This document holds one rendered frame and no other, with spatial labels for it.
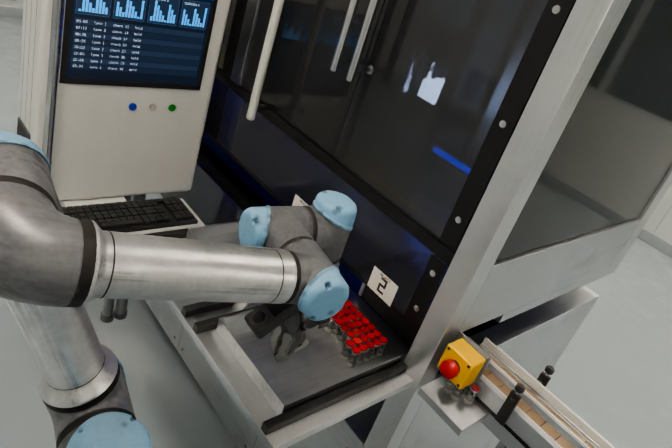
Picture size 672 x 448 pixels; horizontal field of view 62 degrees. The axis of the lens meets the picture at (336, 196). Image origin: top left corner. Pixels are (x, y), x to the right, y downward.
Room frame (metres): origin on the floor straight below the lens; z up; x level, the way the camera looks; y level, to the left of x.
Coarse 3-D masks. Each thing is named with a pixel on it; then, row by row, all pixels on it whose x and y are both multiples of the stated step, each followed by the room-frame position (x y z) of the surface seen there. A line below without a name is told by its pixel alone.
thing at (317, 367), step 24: (240, 336) 0.96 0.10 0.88; (264, 336) 0.98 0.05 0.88; (312, 336) 1.04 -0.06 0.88; (240, 360) 0.88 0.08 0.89; (264, 360) 0.91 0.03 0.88; (288, 360) 0.94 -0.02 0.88; (312, 360) 0.96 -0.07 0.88; (336, 360) 0.99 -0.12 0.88; (384, 360) 1.04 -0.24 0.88; (264, 384) 0.83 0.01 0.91; (288, 384) 0.87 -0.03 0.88; (312, 384) 0.89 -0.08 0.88; (336, 384) 0.88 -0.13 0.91; (288, 408) 0.79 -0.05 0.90
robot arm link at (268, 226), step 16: (256, 208) 0.75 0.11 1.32; (272, 208) 0.76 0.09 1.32; (288, 208) 0.78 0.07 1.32; (304, 208) 0.80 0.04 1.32; (240, 224) 0.75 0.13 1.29; (256, 224) 0.72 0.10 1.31; (272, 224) 0.73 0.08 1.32; (288, 224) 0.73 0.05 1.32; (304, 224) 0.77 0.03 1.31; (240, 240) 0.74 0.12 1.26; (256, 240) 0.71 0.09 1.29; (272, 240) 0.71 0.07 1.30; (288, 240) 0.70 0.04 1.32
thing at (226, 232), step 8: (216, 224) 1.31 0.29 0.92; (224, 224) 1.33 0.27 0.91; (232, 224) 1.35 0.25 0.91; (192, 232) 1.24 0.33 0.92; (200, 232) 1.28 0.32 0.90; (208, 232) 1.30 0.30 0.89; (216, 232) 1.32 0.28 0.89; (224, 232) 1.34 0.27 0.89; (232, 232) 1.35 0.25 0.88; (200, 240) 1.26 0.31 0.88; (208, 240) 1.28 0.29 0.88; (216, 240) 1.29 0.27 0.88; (224, 240) 1.30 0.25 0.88; (232, 240) 1.31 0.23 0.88
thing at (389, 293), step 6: (378, 270) 1.15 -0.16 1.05; (372, 276) 1.15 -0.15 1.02; (378, 276) 1.14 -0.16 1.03; (384, 276) 1.13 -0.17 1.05; (372, 282) 1.15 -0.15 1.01; (378, 282) 1.14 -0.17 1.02; (384, 282) 1.13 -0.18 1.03; (390, 282) 1.12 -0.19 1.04; (372, 288) 1.14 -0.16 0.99; (390, 288) 1.11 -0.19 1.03; (396, 288) 1.10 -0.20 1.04; (378, 294) 1.13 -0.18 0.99; (384, 294) 1.12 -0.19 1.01; (390, 294) 1.11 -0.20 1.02; (384, 300) 1.11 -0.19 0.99; (390, 300) 1.10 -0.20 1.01
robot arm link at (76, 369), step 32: (0, 160) 0.51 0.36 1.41; (32, 160) 0.55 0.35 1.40; (32, 320) 0.53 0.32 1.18; (64, 320) 0.55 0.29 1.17; (32, 352) 0.55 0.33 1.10; (64, 352) 0.55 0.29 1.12; (96, 352) 0.60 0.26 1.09; (64, 384) 0.56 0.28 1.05; (96, 384) 0.58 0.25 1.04; (64, 416) 0.56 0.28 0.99
